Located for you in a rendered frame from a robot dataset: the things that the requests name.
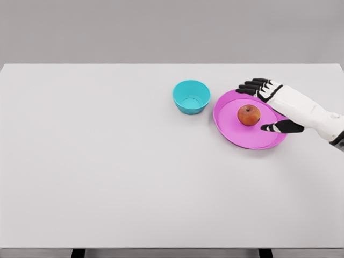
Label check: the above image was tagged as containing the red apple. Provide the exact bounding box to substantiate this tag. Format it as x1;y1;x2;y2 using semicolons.
237;104;261;126

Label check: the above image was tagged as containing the blue bowl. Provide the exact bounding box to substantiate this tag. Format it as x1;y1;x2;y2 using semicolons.
172;80;211;116

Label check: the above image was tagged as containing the pink plate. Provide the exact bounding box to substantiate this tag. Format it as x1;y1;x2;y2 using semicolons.
213;89;289;150

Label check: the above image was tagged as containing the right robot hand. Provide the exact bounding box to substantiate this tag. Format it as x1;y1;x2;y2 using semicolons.
235;78;320;134

